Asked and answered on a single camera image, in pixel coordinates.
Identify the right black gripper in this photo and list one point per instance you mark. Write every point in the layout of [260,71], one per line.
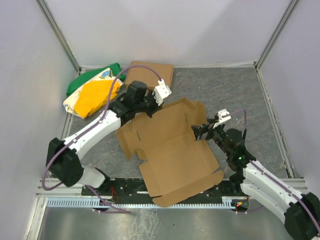
[207,129]

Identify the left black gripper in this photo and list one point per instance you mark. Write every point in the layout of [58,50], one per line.
[152,102]

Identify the cardboard box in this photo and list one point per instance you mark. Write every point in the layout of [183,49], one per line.
[175,165]
[147,76]

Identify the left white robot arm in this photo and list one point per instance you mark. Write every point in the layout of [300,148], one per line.
[64,156]

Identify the closed folded cardboard box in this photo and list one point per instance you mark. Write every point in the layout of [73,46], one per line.
[147,76]

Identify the green yellow white cloth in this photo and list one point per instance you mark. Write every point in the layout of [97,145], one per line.
[89,91]

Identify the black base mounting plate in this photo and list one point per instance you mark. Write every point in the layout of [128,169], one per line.
[134,191]

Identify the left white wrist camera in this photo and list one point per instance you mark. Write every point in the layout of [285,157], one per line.
[161,92]

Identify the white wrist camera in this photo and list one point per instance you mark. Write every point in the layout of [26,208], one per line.
[222,117]
[161,92]

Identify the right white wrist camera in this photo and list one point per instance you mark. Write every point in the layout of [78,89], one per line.
[222,117]

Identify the light blue slotted cable duct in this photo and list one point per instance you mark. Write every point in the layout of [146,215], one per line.
[70,202]

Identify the left aluminium frame post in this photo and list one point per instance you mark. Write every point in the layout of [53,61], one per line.
[45,9]

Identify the aluminium frame post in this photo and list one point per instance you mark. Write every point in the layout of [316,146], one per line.
[45,9]
[288,12]

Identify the right aluminium frame post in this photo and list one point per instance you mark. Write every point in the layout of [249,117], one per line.
[288,12]

